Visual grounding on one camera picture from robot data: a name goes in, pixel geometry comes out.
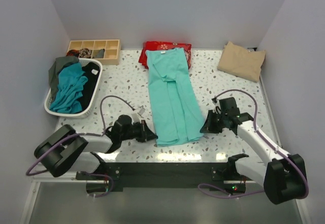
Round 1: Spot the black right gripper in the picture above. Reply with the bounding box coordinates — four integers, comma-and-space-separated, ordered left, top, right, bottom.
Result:
200, 110, 227, 134

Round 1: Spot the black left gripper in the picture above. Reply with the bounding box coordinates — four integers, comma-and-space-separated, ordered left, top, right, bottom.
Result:
120, 120, 157, 143

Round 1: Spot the mint green t shirt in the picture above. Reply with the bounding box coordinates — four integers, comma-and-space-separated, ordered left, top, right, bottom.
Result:
146, 48, 205, 147

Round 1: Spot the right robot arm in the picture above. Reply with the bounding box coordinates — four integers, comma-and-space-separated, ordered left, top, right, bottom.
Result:
201, 97, 309, 204

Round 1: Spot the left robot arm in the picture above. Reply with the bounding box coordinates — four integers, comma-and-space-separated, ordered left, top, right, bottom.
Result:
26, 114, 158, 179

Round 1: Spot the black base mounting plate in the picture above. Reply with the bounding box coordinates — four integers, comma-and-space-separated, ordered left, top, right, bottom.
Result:
76, 163, 248, 195

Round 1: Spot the white plastic laundry basket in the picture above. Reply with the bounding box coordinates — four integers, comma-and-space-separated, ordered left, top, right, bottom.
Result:
44, 56, 103, 119

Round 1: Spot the beige folded t shirt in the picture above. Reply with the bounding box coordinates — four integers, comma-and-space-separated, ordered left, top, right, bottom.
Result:
217, 41, 266, 82

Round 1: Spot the black garment with label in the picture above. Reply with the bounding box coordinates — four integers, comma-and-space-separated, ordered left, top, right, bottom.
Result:
78, 62, 100, 111

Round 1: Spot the red folded cartoon blanket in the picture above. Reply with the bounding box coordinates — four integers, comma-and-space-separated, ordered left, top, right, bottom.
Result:
138, 41, 191, 69

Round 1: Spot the wooden compartment organizer box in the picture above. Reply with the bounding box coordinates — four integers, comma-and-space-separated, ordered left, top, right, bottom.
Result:
67, 40, 121, 66

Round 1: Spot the teal t shirt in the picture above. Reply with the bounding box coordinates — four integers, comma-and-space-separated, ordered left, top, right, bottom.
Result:
49, 62, 88, 114

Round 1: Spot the grey sock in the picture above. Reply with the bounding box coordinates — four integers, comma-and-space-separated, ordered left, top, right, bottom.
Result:
93, 49, 105, 59

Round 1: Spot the pink brown patterned sock roll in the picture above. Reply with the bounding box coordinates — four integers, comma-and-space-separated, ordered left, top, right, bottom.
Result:
78, 48, 93, 58

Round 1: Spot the red black patterned sock roll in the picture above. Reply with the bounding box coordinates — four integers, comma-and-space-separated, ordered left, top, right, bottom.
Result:
66, 49, 80, 57

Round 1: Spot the dark grey t shirt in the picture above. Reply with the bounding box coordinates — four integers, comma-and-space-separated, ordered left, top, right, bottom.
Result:
48, 56, 79, 100

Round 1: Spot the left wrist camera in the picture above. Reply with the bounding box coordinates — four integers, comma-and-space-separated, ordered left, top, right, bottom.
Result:
132, 106, 145, 123

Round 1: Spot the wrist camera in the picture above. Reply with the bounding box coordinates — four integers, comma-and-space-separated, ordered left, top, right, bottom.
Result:
211, 97, 221, 114
132, 106, 145, 123

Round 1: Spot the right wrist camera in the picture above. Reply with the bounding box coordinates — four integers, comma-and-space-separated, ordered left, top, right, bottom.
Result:
211, 97, 221, 114

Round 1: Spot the aluminium frame rail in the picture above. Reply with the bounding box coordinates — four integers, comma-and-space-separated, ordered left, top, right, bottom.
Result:
20, 81, 313, 224

